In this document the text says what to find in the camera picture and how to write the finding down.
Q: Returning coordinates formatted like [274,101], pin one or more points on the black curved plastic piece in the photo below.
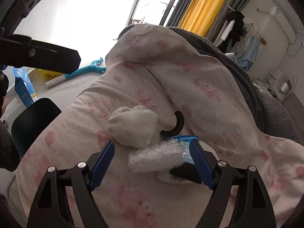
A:
[177,128]

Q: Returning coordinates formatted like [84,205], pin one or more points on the yellow plastic bag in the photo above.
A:
[47,75]

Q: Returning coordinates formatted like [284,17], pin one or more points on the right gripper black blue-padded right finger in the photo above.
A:
[252,207]

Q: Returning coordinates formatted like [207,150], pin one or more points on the white rolled sock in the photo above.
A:
[135,127]

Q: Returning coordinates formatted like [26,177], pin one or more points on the blue tissue packet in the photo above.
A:
[184,141]

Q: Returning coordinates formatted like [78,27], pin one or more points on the pink cartoon print duvet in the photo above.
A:
[154,67]

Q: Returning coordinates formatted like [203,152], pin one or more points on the glass balcony door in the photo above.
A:
[155,12]

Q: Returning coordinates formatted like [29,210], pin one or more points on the blue snack bag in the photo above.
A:
[23,87]

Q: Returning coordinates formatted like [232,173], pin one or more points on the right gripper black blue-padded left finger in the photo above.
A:
[50,206]

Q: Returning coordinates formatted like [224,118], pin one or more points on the white wall air conditioner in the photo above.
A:
[276,13]

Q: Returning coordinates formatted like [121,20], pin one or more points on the black flat box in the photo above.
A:
[188,172]

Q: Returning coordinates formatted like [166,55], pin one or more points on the dark grey fleece blanket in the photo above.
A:
[270,116]

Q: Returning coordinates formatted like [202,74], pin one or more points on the teal dinosaur plush toy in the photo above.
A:
[97,66]

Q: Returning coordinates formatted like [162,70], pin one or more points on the white dressing table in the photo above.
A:
[270,84]

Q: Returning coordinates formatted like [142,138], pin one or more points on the yellow curtain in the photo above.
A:
[200,15]

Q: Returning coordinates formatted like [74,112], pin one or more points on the round white vanity mirror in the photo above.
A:
[286,84]

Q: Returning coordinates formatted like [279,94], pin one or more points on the clear bubble wrap roll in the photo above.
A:
[161,157]

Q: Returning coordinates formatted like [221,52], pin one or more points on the clothes on hanging rack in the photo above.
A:
[239,38]

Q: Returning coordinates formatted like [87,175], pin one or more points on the dark grey curtain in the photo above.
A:
[178,13]

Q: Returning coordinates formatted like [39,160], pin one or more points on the beige upholstered headboard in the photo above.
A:
[295,109]

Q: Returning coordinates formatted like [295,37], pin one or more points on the black trash bin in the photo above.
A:
[32,122]

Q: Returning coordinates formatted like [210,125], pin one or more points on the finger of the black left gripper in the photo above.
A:
[22,51]

